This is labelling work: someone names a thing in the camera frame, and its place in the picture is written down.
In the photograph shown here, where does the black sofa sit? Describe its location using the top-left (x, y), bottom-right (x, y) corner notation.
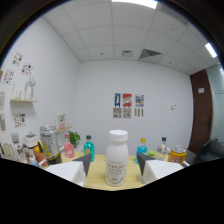
top-left (193, 139), bottom-right (224, 166)

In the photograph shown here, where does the yellow and orange can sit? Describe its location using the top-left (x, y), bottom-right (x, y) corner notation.
top-left (167, 144), bottom-right (188, 165)

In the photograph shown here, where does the small pink bottle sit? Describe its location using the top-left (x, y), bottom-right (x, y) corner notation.
top-left (63, 133), bottom-right (76, 159)

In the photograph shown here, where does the white milk bottle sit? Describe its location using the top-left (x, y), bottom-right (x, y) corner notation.
top-left (105, 129), bottom-right (130, 187)

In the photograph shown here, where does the clear bottle with green cap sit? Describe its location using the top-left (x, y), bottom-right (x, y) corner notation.
top-left (146, 150), bottom-right (158, 161)

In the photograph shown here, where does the white box appliance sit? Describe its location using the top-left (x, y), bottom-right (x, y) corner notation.
top-left (22, 131), bottom-right (40, 149)

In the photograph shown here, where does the two-tier wood and white rack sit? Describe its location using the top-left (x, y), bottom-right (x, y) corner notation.
top-left (59, 151), bottom-right (191, 192)

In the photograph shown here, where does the white vase with flowers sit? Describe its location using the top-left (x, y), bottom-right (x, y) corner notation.
top-left (57, 110), bottom-right (68, 131)

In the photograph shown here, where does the brown door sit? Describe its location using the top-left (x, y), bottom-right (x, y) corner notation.
top-left (188, 68), bottom-right (214, 154)

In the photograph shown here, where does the teal bottle with black cap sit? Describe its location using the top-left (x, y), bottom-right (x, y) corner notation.
top-left (83, 134), bottom-right (96, 163)

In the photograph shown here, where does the clear bottle with blue cap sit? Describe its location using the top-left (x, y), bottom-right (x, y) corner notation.
top-left (156, 136), bottom-right (172, 161)

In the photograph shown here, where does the red wall poster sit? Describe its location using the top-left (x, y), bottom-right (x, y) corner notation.
top-left (122, 93), bottom-right (133, 108)

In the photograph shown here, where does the wooden wall shelf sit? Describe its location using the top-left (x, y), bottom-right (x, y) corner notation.
top-left (9, 98), bottom-right (38, 104)

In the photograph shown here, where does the multicolour wall poster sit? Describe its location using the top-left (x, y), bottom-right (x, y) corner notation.
top-left (134, 94), bottom-right (145, 108)

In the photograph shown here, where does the green potted plant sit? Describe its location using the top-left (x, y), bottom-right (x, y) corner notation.
top-left (68, 130), bottom-right (82, 148)

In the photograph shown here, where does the blue wall poster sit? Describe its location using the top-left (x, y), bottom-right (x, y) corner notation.
top-left (114, 92), bottom-right (122, 108)

